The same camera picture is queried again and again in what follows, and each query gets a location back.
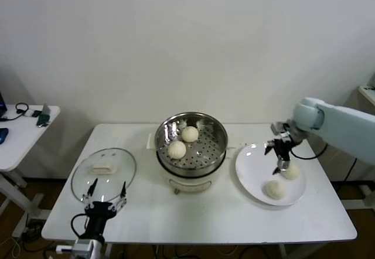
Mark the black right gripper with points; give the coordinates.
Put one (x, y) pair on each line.
(282, 149)

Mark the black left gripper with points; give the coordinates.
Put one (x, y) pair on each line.
(98, 215)

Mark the white steamed baozi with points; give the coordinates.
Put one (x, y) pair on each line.
(177, 150)
(293, 173)
(274, 190)
(190, 134)

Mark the round glass pot lid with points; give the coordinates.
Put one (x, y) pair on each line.
(114, 159)

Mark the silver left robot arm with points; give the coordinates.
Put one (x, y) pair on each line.
(88, 250)

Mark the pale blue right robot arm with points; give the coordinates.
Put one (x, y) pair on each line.
(345, 124)

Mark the stainless steel steamer basket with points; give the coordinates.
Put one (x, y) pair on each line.
(205, 156)

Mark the white round plate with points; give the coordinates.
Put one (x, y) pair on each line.
(252, 168)

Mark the white table leg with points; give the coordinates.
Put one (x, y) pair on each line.
(108, 251)
(282, 251)

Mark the floor power strip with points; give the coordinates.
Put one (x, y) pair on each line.
(32, 231)

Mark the white electric cooking pot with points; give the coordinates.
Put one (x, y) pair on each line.
(190, 184)

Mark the white side table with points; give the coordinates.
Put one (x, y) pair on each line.
(23, 141)

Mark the small black device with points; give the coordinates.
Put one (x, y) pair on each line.
(37, 113)

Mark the white background shelf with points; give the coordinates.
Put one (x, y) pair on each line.
(369, 93)

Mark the blue computer mouse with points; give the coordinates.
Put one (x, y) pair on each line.
(3, 136)

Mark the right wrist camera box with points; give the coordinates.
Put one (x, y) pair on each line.
(276, 127)

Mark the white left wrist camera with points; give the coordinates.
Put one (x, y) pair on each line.
(64, 248)

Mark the white floor base frame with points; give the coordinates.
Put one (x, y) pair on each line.
(357, 204)

